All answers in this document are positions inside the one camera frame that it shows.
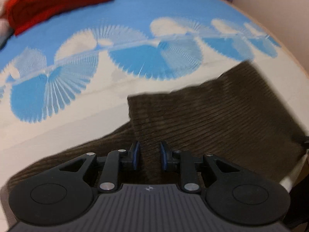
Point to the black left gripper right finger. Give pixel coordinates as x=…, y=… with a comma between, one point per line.
x=235, y=194

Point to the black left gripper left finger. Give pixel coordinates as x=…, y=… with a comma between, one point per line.
x=65, y=192

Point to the dark brown corduroy pants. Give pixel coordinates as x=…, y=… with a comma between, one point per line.
x=235, y=116

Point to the blue and white bedsheet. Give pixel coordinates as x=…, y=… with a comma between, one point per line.
x=65, y=82

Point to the cream folded blanket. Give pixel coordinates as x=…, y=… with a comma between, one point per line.
x=5, y=28

